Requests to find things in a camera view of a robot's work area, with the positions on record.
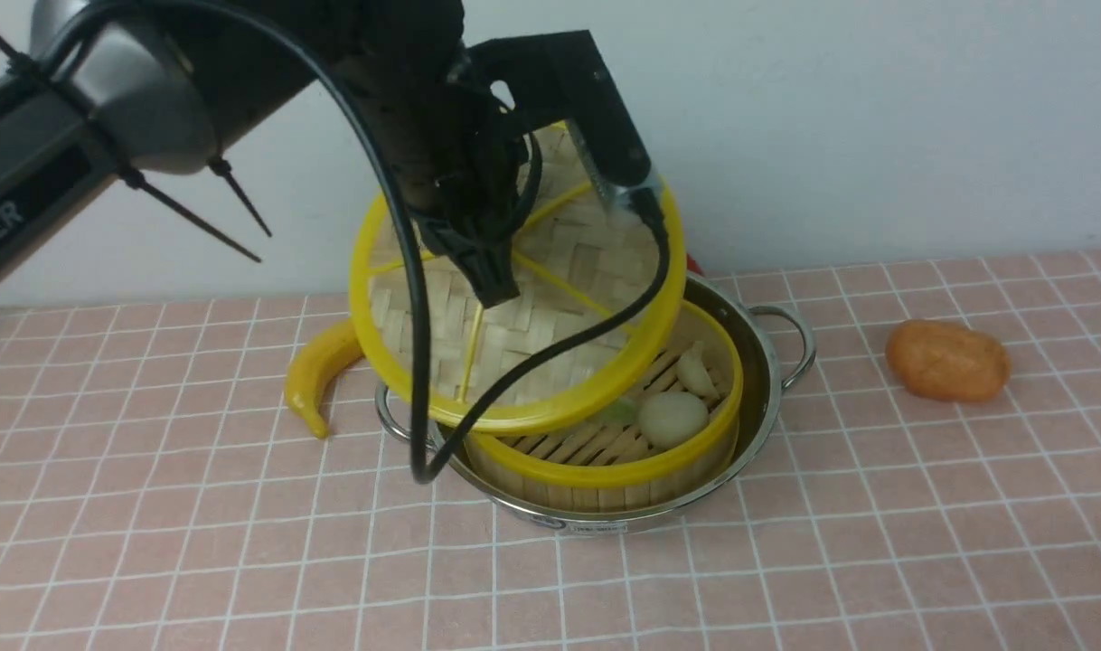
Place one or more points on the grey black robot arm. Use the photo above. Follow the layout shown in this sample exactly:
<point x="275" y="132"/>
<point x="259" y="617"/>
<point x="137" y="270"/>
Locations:
<point x="113" y="89"/>

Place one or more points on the white dumpling right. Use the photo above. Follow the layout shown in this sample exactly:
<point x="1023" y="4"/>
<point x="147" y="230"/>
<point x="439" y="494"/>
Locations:
<point x="693" y="373"/>

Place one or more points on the yellow bamboo steamer basket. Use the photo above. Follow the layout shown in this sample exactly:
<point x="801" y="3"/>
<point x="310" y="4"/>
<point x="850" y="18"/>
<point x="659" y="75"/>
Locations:
<point x="589" y="468"/>

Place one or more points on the white round bun right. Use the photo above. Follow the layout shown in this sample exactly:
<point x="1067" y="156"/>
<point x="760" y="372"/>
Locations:
<point x="668" y="419"/>

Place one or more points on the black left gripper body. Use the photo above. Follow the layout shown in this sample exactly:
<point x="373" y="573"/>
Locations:
<point x="468" y="185"/>

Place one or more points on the yellow woven bamboo steamer lid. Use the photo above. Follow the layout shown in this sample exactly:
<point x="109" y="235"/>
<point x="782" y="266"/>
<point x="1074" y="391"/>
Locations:
<point x="576" y="265"/>

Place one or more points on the orange bread roll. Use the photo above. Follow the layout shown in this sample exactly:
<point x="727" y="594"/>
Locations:
<point x="947" y="362"/>

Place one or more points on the green dumpling bottom right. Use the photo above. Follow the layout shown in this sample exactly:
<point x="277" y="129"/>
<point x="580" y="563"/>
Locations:
<point x="621" y="413"/>

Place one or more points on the pink checkered tablecloth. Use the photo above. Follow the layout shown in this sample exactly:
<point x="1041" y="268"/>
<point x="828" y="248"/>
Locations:
<point x="156" y="495"/>

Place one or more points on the stainless steel pot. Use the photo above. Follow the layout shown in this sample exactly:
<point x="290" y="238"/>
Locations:
<point x="777" y="348"/>

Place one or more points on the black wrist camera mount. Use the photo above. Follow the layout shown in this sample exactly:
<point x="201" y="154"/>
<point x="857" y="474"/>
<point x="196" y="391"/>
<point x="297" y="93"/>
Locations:
<point x="562" y="78"/>

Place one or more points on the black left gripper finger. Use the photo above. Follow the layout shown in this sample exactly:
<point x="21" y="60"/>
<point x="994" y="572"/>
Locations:
<point x="489" y="271"/>

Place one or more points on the yellow plastic banana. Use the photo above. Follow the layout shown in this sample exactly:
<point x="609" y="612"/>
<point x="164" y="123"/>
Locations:
<point x="313" y="370"/>

